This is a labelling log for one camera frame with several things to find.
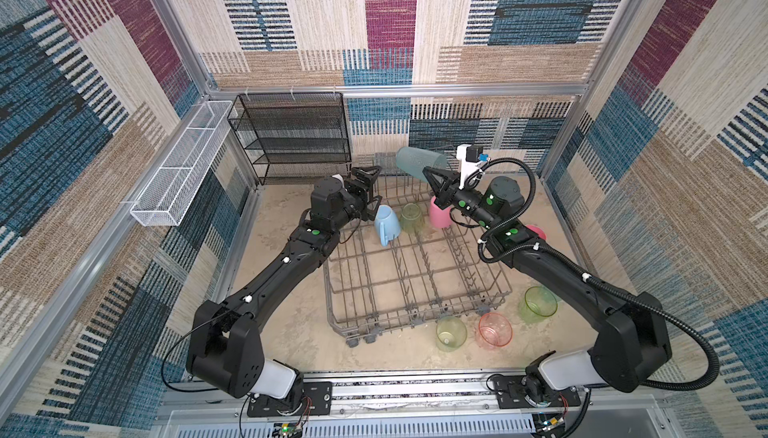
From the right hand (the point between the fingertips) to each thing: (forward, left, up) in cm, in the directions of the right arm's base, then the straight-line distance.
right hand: (423, 174), depth 71 cm
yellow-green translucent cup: (-26, -7, -34) cm, 44 cm away
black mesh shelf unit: (+39, +41, -18) cm, 59 cm away
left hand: (+3, +9, -2) cm, 9 cm away
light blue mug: (+3, +9, -24) cm, 26 cm away
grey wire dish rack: (-8, +7, -33) cm, 35 cm away
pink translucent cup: (-26, -19, -36) cm, 48 cm away
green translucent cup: (+6, +1, -25) cm, 26 cm away
